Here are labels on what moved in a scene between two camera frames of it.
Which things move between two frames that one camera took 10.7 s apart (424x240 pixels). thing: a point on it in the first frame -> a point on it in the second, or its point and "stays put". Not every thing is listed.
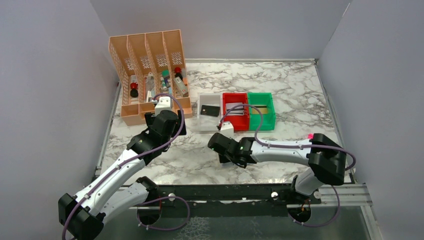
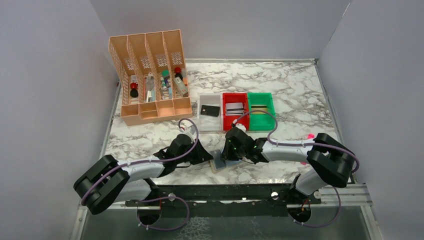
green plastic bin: [264, 100] stays put
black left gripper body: [151, 118] -> [201, 153]
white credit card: [238, 110] stays put
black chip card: [210, 110] stays put
